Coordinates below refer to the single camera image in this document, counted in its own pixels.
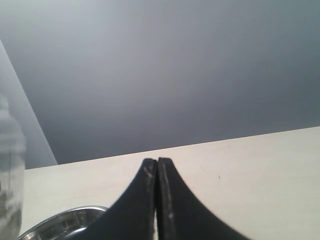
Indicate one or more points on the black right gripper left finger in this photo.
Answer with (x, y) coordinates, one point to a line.
(131, 217)

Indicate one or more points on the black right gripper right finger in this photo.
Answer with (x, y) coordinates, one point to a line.
(181, 215)

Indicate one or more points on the clear plastic shaker bottle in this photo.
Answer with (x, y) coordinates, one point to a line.
(12, 167)

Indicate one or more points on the round stainless steel tray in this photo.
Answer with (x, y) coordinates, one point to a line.
(64, 225)

